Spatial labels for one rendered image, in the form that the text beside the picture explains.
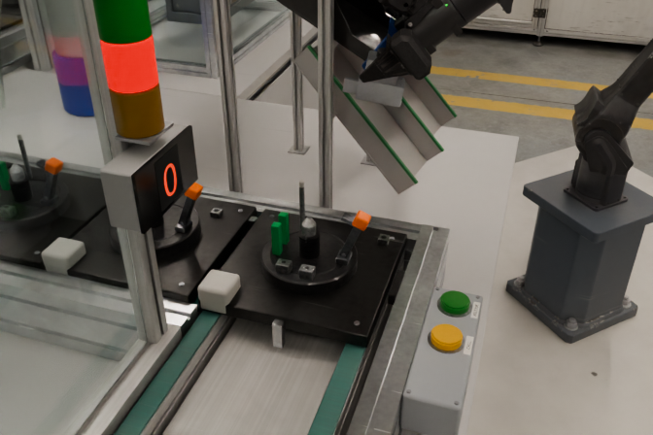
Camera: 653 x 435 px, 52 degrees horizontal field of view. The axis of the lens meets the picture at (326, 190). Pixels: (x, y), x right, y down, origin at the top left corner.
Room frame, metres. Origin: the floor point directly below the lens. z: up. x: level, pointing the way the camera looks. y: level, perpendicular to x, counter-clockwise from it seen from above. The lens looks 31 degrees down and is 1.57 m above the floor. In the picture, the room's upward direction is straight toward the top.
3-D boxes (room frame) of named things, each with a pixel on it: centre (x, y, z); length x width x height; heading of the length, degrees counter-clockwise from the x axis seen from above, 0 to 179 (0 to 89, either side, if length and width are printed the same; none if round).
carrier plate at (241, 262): (0.78, 0.02, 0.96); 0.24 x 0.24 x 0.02; 72
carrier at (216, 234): (0.86, 0.27, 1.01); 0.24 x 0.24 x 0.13; 72
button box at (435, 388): (0.63, -0.15, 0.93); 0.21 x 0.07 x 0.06; 162
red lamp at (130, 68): (0.64, 0.20, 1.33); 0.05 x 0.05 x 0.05
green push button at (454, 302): (0.70, -0.18, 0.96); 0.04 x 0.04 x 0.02
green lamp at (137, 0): (0.64, 0.20, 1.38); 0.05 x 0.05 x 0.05
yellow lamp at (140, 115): (0.64, 0.20, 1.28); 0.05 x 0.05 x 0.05
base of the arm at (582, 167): (0.83, -0.39, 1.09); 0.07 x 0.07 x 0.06; 27
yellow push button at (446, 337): (0.63, -0.15, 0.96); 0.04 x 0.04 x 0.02
